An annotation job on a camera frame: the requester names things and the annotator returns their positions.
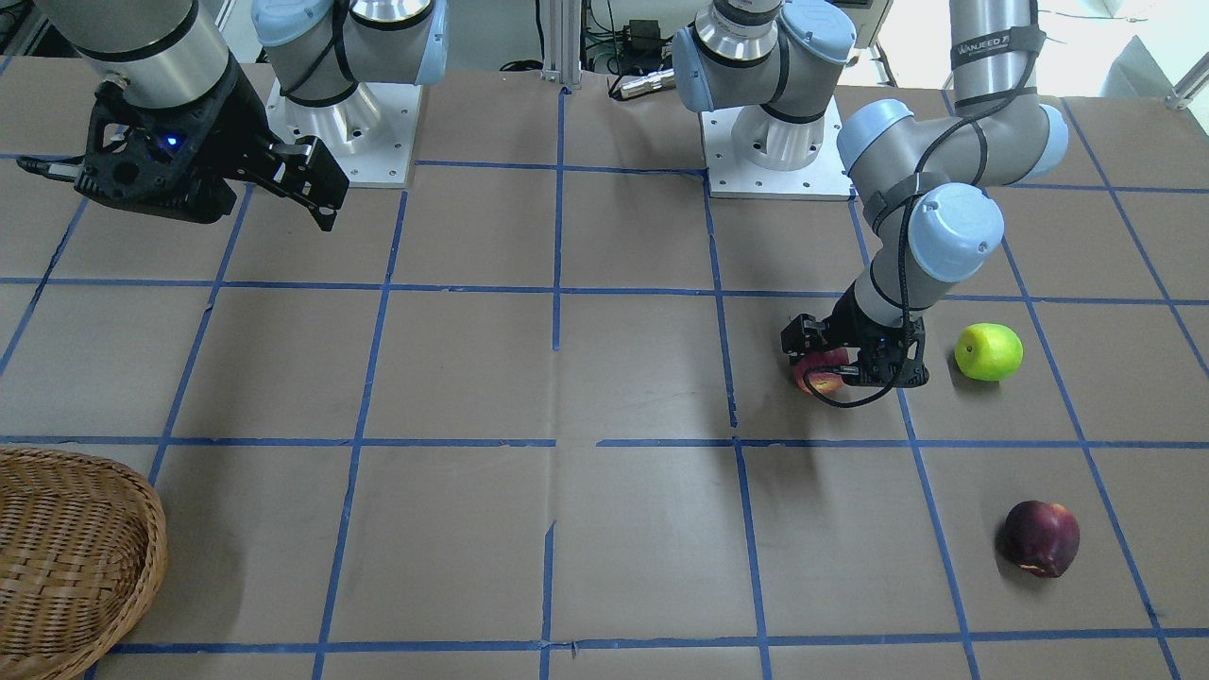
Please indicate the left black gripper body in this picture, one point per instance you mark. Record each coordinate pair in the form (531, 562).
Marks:
(843, 330)

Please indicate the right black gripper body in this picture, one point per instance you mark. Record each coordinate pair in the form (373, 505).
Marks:
(238, 134)

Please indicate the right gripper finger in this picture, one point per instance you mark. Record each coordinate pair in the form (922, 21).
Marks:
(304, 170)
(62, 170)

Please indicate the red yellow apple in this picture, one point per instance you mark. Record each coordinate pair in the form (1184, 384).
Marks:
(811, 371)

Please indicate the green apple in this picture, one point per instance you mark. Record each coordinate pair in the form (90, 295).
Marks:
(988, 352)

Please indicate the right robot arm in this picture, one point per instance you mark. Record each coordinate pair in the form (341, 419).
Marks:
(168, 53)

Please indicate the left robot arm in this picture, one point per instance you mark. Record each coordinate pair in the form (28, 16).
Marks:
(921, 182)

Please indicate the woven wicker basket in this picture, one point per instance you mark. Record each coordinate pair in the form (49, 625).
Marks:
(83, 555)

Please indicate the dark red apple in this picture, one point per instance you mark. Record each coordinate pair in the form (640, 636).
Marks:
(1040, 537)

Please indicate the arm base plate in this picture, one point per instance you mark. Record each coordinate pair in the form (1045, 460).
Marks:
(370, 134)
(751, 155)

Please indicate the aluminium frame post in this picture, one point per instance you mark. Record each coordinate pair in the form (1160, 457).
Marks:
(561, 36)

